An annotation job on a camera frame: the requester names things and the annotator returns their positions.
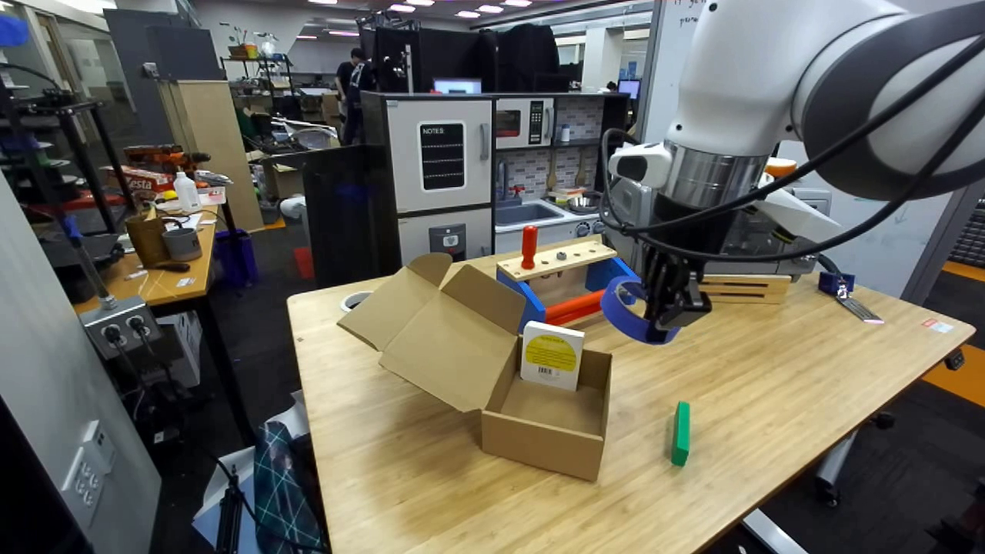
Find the wooden side desk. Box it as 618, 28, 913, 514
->
100, 212, 219, 315

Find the blue orange wooden toy bench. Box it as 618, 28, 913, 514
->
495, 225, 633, 327

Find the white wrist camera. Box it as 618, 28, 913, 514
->
605, 145, 671, 188

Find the green block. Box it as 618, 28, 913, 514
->
671, 401, 691, 467

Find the blue masking tape roll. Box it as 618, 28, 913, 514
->
599, 278, 678, 344

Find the wooden slatted crate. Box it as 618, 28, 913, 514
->
702, 274, 791, 304

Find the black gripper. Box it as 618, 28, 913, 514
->
644, 197, 731, 331

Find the white yellow small book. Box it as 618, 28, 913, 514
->
520, 319, 583, 392

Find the open cardboard box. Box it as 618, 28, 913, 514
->
338, 251, 613, 479

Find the blue handled scraper tool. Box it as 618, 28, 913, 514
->
818, 270, 877, 322

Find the toy kitchen playset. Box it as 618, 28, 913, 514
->
367, 93, 628, 263

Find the orange item on oven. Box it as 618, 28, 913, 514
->
763, 158, 796, 178

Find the silver toaster oven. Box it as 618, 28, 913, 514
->
605, 171, 841, 278

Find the red white warning sticker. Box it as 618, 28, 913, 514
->
922, 319, 954, 334

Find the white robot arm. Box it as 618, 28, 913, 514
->
644, 0, 985, 337

